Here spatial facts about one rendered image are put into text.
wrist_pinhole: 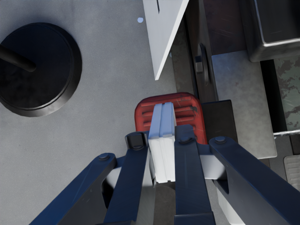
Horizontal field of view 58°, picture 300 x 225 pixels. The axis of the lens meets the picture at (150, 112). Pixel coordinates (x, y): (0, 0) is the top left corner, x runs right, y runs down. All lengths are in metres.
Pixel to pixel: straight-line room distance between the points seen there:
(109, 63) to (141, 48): 0.14
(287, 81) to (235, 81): 0.06
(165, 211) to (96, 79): 0.56
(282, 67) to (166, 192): 0.72
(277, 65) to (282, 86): 0.03
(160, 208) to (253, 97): 0.72
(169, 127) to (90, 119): 0.91
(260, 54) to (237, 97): 0.06
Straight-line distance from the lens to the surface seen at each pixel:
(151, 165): 0.15
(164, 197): 1.01
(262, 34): 0.32
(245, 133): 0.36
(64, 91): 1.08
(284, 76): 0.38
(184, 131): 0.18
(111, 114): 1.04
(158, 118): 0.18
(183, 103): 0.23
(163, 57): 0.79
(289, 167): 0.88
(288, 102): 0.37
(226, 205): 0.39
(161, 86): 1.02
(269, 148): 0.36
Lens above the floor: 0.99
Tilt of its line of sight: 80 degrees down
